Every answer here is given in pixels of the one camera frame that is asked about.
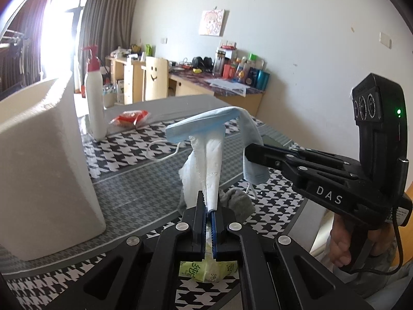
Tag wooden desk with drawers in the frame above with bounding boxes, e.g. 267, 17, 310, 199
106, 56, 147, 105

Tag grey sock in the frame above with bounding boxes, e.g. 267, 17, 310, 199
177, 188, 255, 223

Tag printed papers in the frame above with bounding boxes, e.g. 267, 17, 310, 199
209, 77, 248, 97

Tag person's right hand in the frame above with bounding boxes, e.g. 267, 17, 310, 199
328, 215, 355, 268

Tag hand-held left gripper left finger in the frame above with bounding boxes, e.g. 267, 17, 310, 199
55, 191, 208, 310

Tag blue face mask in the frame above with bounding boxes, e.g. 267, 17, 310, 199
147, 106, 270, 199

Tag white foam box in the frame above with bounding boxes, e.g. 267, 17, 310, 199
0, 77, 107, 262

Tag red snack packet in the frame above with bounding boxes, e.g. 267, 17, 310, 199
110, 110, 152, 127

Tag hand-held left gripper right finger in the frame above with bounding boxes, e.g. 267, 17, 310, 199
213, 191, 371, 310

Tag wooden chair smiley backrest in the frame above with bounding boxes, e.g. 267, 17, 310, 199
143, 56, 169, 102

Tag dark green phone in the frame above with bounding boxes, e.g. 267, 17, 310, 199
261, 134, 292, 150

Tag cluster of toiletry bottles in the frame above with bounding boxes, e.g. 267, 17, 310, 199
213, 47, 271, 91

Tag brown curtain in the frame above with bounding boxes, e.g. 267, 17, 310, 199
6, 0, 54, 84
77, 0, 141, 91

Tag white bottle red pump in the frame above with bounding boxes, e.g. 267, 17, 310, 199
83, 44, 106, 141

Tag white tissue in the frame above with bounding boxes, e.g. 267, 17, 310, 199
178, 135, 224, 214

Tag green printed packet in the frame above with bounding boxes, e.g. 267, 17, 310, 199
179, 226, 239, 282

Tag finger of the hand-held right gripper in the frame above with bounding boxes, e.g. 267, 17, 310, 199
244, 143, 359, 177
244, 155, 311, 185

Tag cartoon wall picture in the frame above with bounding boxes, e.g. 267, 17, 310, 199
199, 8, 225, 37

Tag black headphones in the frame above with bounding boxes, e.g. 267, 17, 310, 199
192, 56, 213, 71

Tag wooden desk patterned cover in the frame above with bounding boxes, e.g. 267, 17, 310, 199
168, 69, 266, 117

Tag glass balcony door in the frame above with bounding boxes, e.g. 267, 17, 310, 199
40, 0, 92, 81

